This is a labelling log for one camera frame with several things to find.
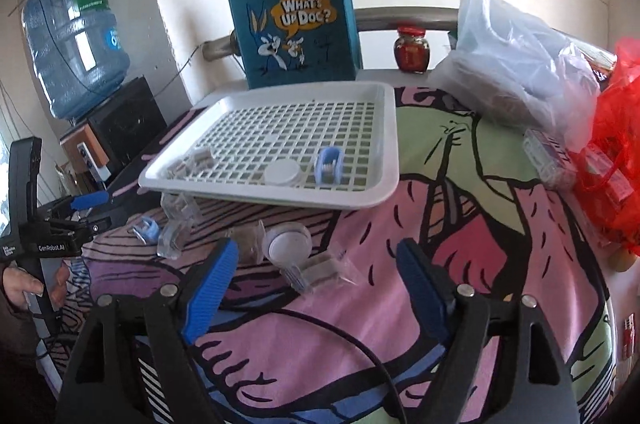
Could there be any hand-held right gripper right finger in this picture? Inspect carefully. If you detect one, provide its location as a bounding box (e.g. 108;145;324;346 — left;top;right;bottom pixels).
397;238;583;424

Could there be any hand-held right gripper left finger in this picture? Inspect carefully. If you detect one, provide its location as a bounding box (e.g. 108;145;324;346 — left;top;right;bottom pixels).
55;238;240;424

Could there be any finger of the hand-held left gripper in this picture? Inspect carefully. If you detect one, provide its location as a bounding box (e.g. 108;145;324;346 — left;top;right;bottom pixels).
37;190;112;222
50;215;114;237

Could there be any light blue clip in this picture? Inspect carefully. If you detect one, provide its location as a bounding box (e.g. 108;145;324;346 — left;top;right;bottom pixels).
131;216;161;245
312;146;346;185

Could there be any clear round container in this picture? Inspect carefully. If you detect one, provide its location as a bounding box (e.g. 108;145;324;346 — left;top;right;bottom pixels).
261;224;311;267

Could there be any white grid plastic tray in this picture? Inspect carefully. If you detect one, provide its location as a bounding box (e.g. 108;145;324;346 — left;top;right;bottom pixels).
138;81;401;211

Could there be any person's left forearm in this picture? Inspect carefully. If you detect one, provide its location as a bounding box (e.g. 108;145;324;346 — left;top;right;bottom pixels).
0;299;61;424

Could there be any person's left hand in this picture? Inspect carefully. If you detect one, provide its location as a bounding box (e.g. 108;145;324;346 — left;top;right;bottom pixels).
0;261;71;311

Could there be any black wooden speaker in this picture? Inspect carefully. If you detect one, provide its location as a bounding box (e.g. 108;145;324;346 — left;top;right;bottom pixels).
60;76;168;185

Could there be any white round lid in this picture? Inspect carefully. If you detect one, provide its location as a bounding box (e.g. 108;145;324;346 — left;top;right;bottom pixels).
263;159;302;186

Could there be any blue water jug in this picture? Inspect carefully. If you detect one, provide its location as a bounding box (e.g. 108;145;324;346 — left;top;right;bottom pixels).
21;0;132;121

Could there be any small clear plastic box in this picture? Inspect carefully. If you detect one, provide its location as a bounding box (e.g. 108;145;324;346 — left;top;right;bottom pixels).
522;129;578;190

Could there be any clear plastic bag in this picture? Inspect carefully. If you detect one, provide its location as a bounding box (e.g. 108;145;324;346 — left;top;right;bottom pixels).
430;0;618;150

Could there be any red sauce jar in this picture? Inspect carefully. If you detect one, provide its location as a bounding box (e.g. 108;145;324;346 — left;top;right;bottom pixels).
394;25;431;74

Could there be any red plastic bag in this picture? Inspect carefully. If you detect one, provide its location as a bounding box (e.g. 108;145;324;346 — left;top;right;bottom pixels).
570;36;640;255

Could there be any black cable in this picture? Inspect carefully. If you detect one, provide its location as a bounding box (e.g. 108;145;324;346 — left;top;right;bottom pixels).
235;306;396;407

